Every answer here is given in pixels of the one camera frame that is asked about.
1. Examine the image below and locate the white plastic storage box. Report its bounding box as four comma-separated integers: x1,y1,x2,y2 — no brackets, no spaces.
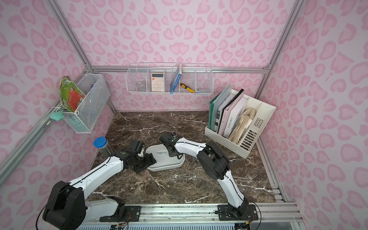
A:
146,144,185,172

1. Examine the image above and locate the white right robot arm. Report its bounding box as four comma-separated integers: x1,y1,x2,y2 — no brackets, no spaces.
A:
159,133,249,213

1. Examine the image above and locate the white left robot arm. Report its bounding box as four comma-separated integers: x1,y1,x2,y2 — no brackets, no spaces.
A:
37,140,157,230

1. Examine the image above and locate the blue lidded metal can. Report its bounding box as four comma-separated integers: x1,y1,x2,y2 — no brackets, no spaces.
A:
93,137,115,158

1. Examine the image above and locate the yellow utility knife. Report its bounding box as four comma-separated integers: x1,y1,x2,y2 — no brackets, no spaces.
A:
180,83,195,93

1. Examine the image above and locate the black binder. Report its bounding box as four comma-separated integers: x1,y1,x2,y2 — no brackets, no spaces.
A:
214,89,244,135

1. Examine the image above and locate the green folder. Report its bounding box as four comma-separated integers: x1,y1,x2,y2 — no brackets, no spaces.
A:
208,84,232,131

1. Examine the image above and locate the blue book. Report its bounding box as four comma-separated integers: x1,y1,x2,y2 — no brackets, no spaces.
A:
170,63,182,93

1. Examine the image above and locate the clear tape roll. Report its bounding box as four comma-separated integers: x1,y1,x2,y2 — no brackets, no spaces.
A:
137,82,147,92

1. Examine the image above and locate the white calculator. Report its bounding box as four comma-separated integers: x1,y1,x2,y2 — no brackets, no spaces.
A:
151,73,164,92

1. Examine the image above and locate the pink white binder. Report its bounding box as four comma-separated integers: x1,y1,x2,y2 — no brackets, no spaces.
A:
221,94,248,138

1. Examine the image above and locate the beige paper stack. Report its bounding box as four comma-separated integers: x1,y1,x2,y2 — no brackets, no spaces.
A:
228,107,256,144

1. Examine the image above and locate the green red snack bag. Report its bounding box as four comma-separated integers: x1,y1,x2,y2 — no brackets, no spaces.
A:
59,76,86,113

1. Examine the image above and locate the beige desktop file organizer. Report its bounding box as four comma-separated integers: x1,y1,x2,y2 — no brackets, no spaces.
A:
205,95,276,158

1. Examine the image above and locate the white mesh wall basket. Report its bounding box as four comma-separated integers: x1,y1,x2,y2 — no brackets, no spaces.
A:
63,73,110,134

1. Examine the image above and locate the white wire wall shelf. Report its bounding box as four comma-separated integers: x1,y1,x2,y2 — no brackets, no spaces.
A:
126,63,214,95

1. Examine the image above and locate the mint green wall hook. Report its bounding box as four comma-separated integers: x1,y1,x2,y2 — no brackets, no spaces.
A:
50,111,65,121

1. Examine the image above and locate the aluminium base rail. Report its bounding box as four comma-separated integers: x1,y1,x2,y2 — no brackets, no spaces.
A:
86,202,302,225

